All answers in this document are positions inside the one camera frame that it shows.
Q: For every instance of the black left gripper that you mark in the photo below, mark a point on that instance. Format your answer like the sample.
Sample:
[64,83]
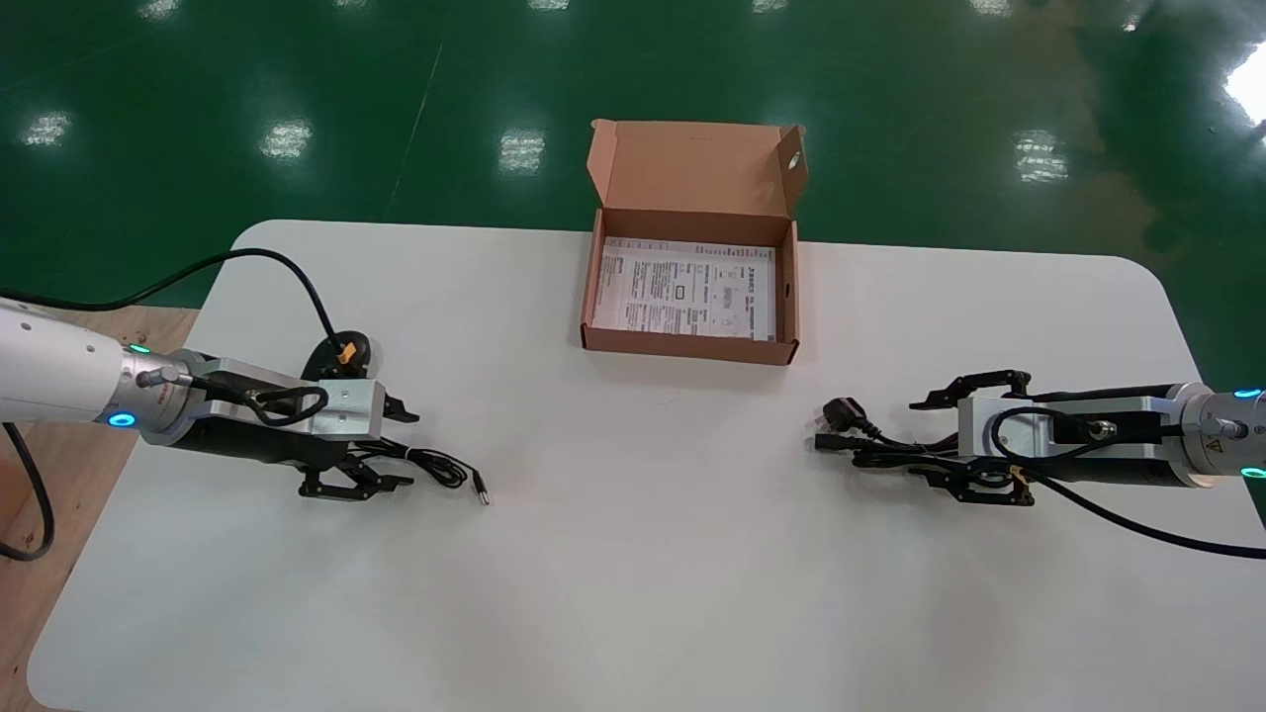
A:
[257,447]

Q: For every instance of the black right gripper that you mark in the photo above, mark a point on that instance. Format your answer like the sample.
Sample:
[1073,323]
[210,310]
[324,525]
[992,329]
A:
[1108,472]

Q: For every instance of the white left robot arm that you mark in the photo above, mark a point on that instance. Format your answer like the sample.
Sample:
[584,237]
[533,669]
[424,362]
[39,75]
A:
[49,376]

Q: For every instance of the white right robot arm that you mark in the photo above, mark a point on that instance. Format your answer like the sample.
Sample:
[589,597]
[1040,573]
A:
[1226,435]

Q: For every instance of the open brown cardboard box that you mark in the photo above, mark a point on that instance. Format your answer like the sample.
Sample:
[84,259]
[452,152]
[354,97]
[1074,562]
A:
[692,168]

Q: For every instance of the white printed instruction sheet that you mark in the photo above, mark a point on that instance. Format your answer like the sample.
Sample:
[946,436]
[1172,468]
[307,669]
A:
[682,287]

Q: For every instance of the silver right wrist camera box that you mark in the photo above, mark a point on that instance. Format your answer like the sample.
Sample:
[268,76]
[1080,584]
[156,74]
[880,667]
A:
[979,425]

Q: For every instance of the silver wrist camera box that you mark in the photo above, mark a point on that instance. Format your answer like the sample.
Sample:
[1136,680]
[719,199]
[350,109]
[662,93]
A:
[979,425]
[351,410]

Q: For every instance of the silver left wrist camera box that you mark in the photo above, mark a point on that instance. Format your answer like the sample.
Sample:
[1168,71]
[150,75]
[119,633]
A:
[351,410]

